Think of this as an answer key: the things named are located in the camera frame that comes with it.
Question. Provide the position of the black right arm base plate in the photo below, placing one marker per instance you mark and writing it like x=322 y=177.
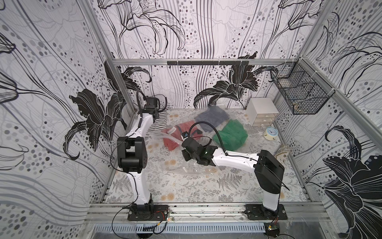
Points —
x=265 y=212

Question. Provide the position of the black white striped tank top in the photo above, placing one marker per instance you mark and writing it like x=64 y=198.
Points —
x=160 y=123

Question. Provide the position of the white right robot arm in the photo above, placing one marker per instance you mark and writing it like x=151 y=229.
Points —
x=267 y=169

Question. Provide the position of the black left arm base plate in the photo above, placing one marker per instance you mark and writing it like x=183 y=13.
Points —
x=139 y=213

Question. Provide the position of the dark blue folded garment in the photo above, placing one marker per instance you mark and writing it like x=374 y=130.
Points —
x=214 y=115

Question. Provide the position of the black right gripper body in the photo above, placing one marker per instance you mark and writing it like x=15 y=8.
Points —
x=186 y=146

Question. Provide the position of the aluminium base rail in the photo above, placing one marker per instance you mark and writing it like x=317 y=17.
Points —
x=213 y=212

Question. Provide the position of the white mini drawer cabinet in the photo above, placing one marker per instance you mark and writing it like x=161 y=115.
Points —
x=261 y=112

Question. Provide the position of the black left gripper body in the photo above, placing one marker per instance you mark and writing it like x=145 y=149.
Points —
x=154 y=114

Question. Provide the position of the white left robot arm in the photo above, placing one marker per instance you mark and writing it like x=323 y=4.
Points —
x=132 y=154

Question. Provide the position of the red garment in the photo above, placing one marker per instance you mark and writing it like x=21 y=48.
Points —
x=176 y=131

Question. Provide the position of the black wire wall basket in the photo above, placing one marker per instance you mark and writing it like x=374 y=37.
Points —
x=300 y=88

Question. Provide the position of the green knit garment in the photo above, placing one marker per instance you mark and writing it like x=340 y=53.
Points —
x=233 y=135

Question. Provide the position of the white slotted cable duct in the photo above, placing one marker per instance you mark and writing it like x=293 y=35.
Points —
x=184 y=228

